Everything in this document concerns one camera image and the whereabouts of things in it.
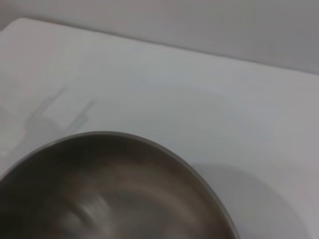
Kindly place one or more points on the stainless steel mixing bowl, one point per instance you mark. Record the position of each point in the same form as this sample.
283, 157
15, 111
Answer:
119, 189

